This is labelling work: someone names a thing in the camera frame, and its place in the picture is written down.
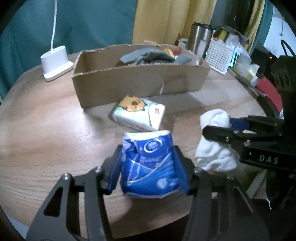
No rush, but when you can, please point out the yellow curtain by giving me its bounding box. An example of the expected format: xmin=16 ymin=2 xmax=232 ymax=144
xmin=132 ymin=0 xmax=218 ymax=45

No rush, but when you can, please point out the brown cardboard box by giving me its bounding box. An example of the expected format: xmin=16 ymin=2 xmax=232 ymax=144
xmin=72 ymin=41 xmax=210 ymax=109

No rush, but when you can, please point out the yellow sponge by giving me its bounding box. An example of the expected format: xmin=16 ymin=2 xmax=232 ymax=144
xmin=217 ymin=29 xmax=230 ymax=41

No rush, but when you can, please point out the white desk lamp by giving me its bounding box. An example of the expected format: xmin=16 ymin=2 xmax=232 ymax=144
xmin=40 ymin=0 xmax=74 ymax=81

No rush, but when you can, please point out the blue tissue pack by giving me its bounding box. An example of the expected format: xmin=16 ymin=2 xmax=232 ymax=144
xmin=120 ymin=130 xmax=182 ymax=199

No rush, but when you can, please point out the red box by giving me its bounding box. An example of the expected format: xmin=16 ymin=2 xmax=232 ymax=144
xmin=256 ymin=76 xmax=284 ymax=114

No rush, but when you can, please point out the white sock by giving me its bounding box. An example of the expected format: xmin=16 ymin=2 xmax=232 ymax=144
xmin=195 ymin=109 xmax=240 ymax=172

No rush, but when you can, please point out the yellow-lid can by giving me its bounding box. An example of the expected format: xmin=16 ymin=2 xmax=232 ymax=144
xmin=162 ymin=48 xmax=180 ymax=59

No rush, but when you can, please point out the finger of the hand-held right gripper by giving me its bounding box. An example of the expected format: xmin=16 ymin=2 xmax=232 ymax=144
xmin=202 ymin=125 xmax=249 ymax=145
xmin=229 ymin=117 xmax=250 ymax=131

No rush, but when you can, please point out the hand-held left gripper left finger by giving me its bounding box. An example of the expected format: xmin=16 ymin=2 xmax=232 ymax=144
xmin=26 ymin=145 xmax=123 ymax=241

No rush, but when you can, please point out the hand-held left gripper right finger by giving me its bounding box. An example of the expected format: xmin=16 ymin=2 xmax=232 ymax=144
xmin=173 ymin=146 xmax=270 ymax=241

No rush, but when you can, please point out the steel thermos cup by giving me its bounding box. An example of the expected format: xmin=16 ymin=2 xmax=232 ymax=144
xmin=188 ymin=22 xmax=213 ymax=59

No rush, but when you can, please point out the black monitor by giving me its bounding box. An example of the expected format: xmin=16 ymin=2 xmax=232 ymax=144
xmin=252 ymin=43 xmax=281 ymax=78

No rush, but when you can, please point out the small grey cloth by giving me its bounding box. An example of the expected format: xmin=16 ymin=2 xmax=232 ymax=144
xmin=175 ymin=53 xmax=193 ymax=65

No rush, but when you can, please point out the white plastic basket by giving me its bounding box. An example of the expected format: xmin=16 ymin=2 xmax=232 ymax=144
xmin=205 ymin=38 xmax=235 ymax=75

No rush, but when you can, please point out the cartoon print tissue pack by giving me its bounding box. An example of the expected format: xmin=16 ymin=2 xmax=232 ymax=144
xmin=112 ymin=95 xmax=166 ymax=131

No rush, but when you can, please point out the teal curtain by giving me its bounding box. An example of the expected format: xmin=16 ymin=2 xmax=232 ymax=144
xmin=0 ymin=0 xmax=139 ymax=100

